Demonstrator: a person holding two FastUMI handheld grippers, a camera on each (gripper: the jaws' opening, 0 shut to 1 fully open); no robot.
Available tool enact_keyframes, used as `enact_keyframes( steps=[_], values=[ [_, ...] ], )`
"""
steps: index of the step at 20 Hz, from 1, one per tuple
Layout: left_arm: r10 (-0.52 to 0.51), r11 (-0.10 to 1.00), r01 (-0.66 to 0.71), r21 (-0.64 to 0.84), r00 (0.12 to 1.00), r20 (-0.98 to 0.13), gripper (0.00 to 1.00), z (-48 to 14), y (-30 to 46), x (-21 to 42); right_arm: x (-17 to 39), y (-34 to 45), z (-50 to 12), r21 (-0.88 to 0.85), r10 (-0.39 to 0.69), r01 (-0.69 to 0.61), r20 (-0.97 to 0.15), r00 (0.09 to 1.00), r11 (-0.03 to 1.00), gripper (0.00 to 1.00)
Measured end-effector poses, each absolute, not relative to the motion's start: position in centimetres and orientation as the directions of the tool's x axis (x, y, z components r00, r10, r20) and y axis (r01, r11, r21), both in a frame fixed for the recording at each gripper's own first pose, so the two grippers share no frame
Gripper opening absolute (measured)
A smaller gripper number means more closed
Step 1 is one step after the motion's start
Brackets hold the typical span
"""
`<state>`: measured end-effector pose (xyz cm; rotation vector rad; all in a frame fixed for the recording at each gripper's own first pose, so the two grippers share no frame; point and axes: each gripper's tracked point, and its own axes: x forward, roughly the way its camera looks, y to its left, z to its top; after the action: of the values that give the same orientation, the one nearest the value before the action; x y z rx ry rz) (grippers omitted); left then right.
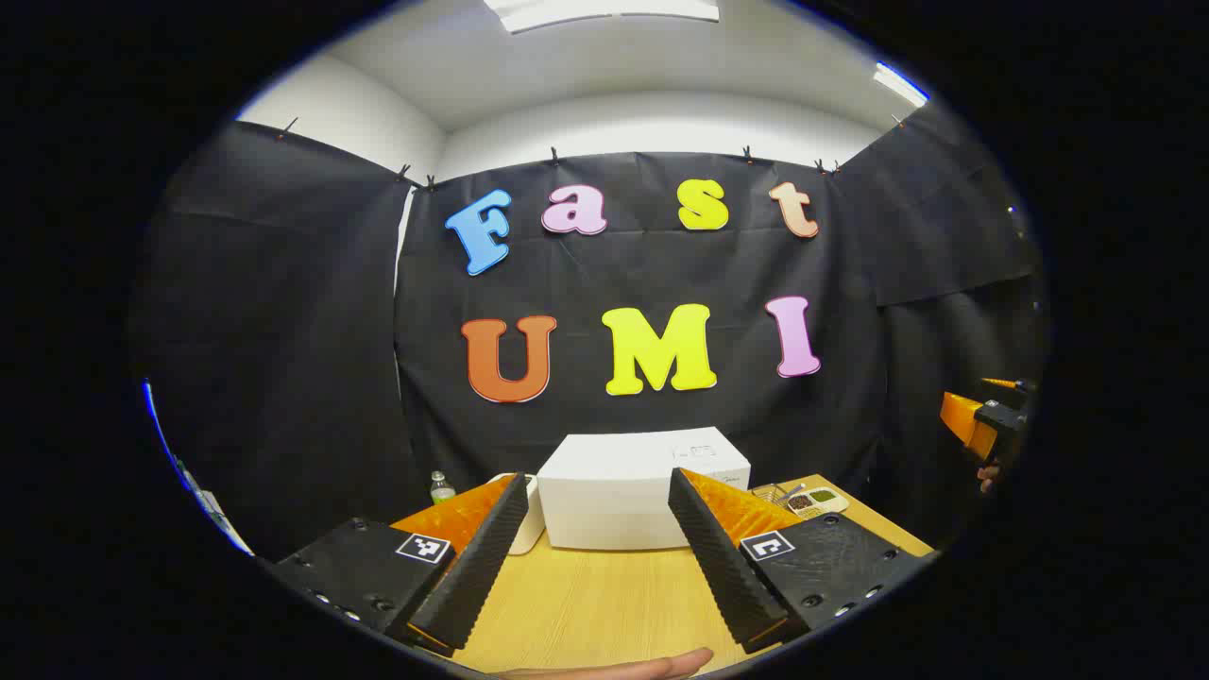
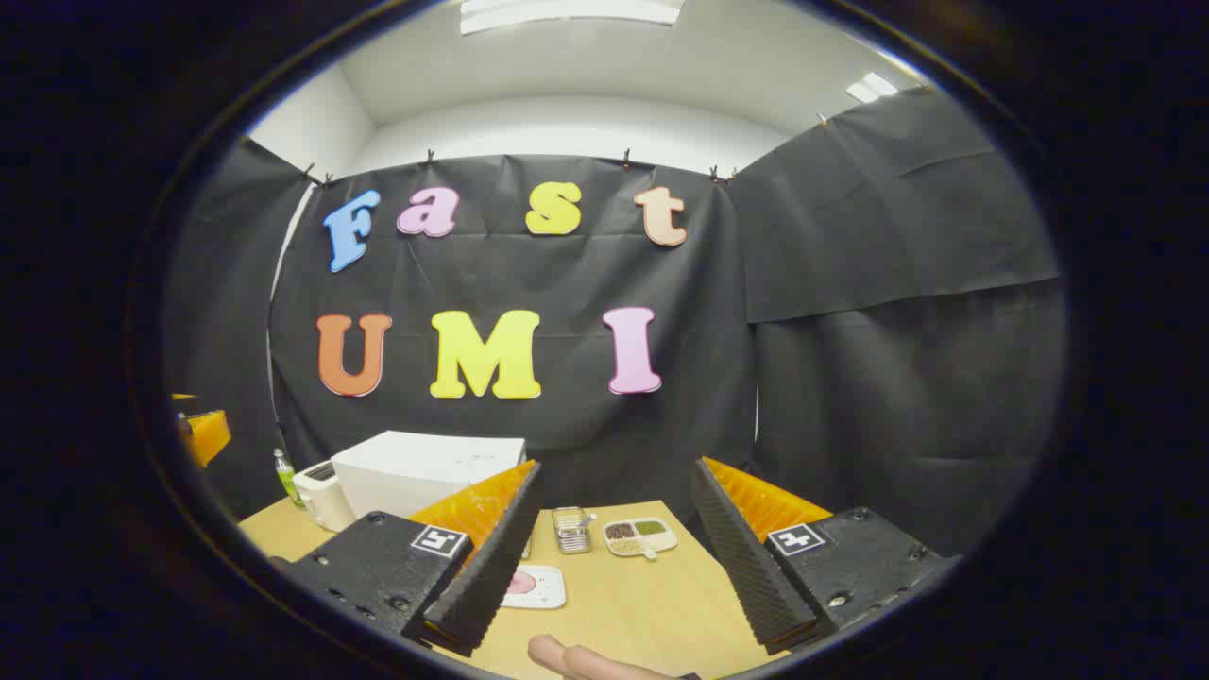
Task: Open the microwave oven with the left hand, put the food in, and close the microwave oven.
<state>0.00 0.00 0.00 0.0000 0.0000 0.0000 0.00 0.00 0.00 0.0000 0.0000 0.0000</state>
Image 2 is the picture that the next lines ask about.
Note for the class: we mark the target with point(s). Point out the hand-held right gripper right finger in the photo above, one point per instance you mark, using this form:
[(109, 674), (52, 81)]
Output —
[(746, 567)]

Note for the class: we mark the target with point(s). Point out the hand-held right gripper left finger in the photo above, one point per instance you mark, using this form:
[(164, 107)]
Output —
[(491, 567)]

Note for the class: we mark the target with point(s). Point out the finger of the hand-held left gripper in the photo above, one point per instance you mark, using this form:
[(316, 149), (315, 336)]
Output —
[(210, 434)]

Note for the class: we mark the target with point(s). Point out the round pink food slice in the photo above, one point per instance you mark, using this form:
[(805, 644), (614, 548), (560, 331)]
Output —
[(521, 583)]

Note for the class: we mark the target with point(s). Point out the white rectangular plate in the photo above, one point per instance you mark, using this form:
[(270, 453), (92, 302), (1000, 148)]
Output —
[(546, 589)]

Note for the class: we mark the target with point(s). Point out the white microwave oven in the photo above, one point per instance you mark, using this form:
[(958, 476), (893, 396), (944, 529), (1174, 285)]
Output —
[(416, 472)]

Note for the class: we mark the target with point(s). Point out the metal mesh basket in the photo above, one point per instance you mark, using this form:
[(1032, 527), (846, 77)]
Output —
[(571, 531)]

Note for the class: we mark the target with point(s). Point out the green label drink bottle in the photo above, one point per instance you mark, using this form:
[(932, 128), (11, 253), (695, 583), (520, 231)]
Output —
[(286, 482)]

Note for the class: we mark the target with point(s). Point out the white divided dish of beans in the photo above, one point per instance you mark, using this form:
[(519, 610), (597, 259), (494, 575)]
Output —
[(642, 538)]

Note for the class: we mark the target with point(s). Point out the white toaster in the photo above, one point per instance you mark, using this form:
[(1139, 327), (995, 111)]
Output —
[(321, 496)]

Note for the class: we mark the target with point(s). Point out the black backdrop cloth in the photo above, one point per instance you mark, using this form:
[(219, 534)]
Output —
[(567, 274)]

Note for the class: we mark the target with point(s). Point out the small ceiling light panel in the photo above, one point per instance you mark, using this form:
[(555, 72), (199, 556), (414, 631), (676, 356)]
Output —
[(871, 87)]

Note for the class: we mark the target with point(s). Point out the long ceiling light panel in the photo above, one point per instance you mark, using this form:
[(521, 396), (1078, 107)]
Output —
[(567, 11)]

